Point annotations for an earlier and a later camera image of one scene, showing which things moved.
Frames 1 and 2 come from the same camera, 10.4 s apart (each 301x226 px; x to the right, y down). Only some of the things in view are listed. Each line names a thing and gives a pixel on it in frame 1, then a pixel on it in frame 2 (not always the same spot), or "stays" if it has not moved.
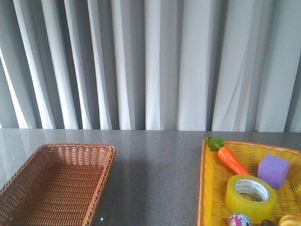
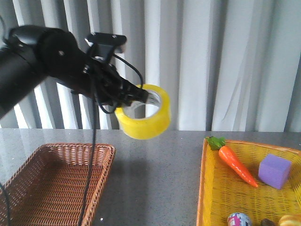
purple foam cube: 273,171 stays
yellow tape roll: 253,185 to 148,128
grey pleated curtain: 232,66 stays
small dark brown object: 267,222 stays
